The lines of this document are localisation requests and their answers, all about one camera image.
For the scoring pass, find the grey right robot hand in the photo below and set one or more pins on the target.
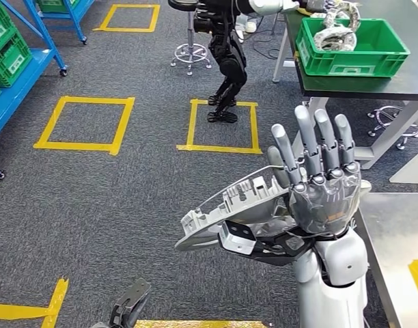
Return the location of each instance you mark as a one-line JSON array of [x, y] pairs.
[[325, 199]]

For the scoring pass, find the chrome stool base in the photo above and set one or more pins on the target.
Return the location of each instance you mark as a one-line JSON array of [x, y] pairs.
[[386, 117]]

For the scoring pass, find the yellow object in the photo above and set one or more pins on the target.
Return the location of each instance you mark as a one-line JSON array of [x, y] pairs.
[[303, 11]]

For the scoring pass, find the steel workbench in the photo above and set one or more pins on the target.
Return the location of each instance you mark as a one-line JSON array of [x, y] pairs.
[[396, 235]]

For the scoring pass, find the black and silver humanoid robot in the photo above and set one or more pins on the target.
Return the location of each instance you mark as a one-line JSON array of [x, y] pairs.
[[231, 63]]

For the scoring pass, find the blue metal rack on casters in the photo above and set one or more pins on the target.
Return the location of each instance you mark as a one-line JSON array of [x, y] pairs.
[[74, 20]]

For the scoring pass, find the chrome stool with black seat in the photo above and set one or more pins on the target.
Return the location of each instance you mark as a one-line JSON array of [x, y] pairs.
[[190, 50]]

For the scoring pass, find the person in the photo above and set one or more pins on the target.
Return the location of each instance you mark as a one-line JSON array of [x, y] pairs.
[[250, 26]]

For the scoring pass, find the green plastic bin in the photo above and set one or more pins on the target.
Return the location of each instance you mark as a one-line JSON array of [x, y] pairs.
[[366, 61]]

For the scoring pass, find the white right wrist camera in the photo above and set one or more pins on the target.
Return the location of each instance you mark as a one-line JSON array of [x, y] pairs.
[[237, 239]]

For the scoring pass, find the grey plastic wheel hubcap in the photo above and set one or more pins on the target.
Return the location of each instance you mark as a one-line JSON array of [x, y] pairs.
[[230, 208]]

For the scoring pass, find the black table with white legs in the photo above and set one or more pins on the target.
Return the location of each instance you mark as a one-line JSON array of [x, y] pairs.
[[414, 45]]

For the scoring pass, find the foil-wrapped part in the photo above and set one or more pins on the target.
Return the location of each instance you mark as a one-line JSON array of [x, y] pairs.
[[349, 11], [335, 40]]

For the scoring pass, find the black right wrist camera bracket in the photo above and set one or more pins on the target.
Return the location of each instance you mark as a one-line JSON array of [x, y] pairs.
[[284, 246]]

